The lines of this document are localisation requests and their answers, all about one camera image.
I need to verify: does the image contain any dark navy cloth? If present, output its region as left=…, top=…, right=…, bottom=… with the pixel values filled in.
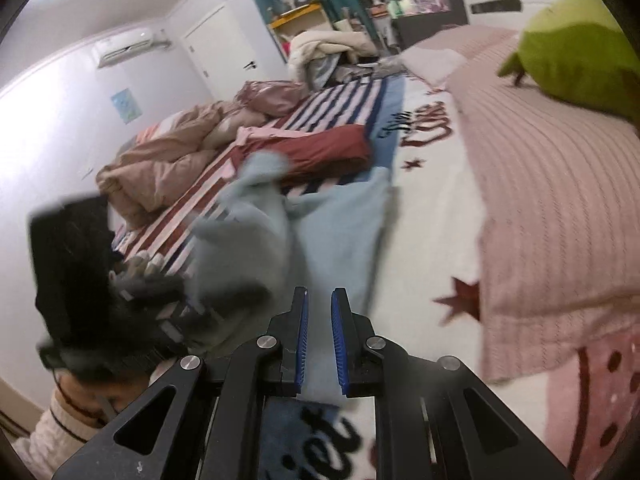
left=27, top=196, right=119, bottom=346

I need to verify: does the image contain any white air conditioner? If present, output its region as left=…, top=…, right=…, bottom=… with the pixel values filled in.
left=91, top=28, right=174, bottom=69

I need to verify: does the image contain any white door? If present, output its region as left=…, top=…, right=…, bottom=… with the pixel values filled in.
left=182, top=4, right=262, bottom=97

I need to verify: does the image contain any pile of beige clothes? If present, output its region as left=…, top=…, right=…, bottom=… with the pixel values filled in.
left=287, top=29, right=379, bottom=84

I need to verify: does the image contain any large pink ribbed pillow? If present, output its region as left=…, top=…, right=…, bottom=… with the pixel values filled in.
left=445, top=42, right=640, bottom=382

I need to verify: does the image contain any beige quilt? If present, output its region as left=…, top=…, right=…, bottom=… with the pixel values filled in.
left=95, top=100, right=267, bottom=229

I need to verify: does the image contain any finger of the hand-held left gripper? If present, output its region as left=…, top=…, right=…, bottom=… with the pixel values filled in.
left=111, top=276, right=203, bottom=311

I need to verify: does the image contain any yellow shelf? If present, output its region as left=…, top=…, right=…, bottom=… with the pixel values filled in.
left=267, top=2, right=334, bottom=62

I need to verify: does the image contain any small pink ribbed pillow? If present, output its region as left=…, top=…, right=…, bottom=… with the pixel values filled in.
left=399, top=24, right=519, bottom=87

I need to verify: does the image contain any pink garment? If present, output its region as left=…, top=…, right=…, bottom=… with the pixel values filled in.
left=227, top=125, right=302, bottom=181

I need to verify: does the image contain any small blue wall poster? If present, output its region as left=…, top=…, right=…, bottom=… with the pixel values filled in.
left=110, top=88, right=141, bottom=124

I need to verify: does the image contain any light blue garment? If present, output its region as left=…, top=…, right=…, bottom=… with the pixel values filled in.
left=190, top=152, right=398, bottom=406

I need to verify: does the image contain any dark red garment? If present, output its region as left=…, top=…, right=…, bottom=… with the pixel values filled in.
left=240, top=125, right=374, bottom=182

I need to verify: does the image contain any dark bookshelf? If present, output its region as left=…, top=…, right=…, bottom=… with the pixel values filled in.
left=399, top=0, right=469, bottom=49

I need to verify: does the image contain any green avocado plush toy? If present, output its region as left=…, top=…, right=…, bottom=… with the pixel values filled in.
left=497, top=0, right=640, bottom=127

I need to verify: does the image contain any pink dotted bed sheet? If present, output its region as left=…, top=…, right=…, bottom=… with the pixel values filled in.
left=544, top=329, right=640, bottom=480

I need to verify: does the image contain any person's left forearm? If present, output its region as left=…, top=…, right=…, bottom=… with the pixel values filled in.
left=14, top=384, right=152, bottom=480

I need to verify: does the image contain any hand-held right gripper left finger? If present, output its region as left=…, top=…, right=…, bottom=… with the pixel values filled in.
left=52, top=286, right=311, bottom=480

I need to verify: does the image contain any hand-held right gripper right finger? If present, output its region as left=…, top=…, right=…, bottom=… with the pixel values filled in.
left=330, top=287, right=574, bottom=480

